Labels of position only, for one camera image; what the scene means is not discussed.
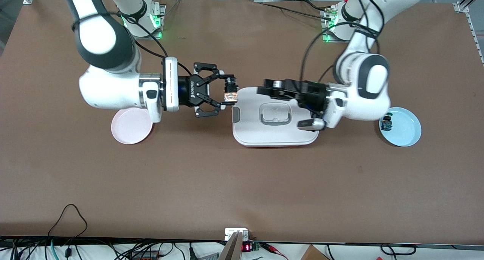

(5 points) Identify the looped black cable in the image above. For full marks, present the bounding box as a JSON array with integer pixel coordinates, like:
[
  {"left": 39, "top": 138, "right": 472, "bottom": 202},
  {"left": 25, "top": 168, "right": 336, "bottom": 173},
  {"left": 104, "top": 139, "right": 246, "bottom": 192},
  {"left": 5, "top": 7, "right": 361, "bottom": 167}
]
[{"left": 47, "top": 204, "right": 88, "bottom": 238}]

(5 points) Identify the pink round plate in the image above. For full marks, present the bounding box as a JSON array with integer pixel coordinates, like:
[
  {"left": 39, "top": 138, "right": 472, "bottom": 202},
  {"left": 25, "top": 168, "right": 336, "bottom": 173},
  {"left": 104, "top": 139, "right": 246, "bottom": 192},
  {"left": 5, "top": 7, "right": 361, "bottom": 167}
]
[{"left": 111, "top": 108, "right": 154, "bottom": 145}]

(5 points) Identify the thin black table cable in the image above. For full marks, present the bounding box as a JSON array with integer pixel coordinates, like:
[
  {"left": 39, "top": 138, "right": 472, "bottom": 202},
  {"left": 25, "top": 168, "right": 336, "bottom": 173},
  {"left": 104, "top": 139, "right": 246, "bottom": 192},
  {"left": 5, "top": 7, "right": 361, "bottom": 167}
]
[{"left": 260, "top": 0, "right": 334, "bottom": 20}]

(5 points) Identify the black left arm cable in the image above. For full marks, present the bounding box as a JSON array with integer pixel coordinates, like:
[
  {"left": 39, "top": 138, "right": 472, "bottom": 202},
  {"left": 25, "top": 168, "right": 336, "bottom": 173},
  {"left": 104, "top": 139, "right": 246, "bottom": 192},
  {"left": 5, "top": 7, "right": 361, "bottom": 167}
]
[{"left": 301, "top": 0, "right": 385, "bottom": 83}]

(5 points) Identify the orange push-button switch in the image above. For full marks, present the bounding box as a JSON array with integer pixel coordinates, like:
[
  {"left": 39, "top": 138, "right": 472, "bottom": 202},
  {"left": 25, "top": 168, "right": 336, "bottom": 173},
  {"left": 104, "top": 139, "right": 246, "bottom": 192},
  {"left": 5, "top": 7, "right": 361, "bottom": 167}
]
[{"left": 223, "top": 76, "right": 239, "bottom": 104}]

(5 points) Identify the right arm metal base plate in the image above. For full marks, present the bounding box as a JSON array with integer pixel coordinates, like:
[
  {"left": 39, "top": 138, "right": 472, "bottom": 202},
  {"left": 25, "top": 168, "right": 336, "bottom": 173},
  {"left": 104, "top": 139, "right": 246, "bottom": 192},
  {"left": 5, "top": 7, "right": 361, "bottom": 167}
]
[{"left": 146, "top": 5, "right": 166, "bottom": 40}]

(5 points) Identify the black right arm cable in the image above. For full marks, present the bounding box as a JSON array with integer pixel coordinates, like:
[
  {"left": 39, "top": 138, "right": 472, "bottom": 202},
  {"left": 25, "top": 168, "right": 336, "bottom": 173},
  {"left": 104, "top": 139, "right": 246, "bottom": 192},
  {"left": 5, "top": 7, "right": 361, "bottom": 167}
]
[{"left": 72, "top": 11, "right": 194, "bottom": 76}]

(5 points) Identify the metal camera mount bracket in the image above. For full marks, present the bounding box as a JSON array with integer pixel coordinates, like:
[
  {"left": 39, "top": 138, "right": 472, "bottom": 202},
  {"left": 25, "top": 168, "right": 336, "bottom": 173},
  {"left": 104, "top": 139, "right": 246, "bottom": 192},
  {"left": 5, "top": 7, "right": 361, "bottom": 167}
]
[{"left": 219, "top": 228, "right": 250, "bottom": 260}]

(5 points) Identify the small dark blue object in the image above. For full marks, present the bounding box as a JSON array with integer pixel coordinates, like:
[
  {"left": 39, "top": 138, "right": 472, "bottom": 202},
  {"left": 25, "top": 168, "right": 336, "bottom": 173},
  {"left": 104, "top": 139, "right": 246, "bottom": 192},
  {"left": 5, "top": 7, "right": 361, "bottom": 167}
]
[{"left": 380, "top": 113, "right": 394, "bottom": 132}]

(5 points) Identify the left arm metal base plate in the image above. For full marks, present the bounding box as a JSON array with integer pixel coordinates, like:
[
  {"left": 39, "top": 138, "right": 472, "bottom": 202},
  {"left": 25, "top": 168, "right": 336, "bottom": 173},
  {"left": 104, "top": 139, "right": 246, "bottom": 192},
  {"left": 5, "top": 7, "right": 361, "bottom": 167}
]
[{"left": 321, "top": 6, "right": 354, "bottom": 44}]

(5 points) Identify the brown cardboard box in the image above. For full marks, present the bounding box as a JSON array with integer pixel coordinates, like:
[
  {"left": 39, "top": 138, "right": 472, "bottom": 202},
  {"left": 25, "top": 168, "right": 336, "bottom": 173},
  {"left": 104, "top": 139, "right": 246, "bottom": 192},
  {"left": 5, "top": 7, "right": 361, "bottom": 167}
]
[{"left": 301, "top": 245, "right": 330, "bottom": 260}]

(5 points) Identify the white lidded box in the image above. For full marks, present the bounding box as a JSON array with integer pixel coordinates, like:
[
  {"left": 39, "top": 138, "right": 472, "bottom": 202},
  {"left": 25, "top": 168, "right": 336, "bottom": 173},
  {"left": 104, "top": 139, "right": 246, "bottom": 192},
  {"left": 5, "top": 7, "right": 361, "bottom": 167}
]
[{"left": 231, "top": 87, "right": 320, "bottom": 148}]

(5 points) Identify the light blue round plate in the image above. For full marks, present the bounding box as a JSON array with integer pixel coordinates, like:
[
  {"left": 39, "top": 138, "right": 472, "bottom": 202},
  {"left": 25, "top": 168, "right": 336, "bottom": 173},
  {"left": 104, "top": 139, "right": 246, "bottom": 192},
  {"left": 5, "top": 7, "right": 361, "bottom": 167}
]
[{"left": 379, "top": 107, "right": 422, "bottom": 147}]

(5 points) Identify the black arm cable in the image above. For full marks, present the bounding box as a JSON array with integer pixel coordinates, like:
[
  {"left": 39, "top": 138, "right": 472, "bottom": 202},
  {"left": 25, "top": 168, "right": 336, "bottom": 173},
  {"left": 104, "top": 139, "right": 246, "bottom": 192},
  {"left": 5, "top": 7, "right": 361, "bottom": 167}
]
[
  {"left": 301, "top": 0, "right": 385, "bottom": 83},
  {"left": 72, "top": 11, "right": 194, "bottom": 76}
]

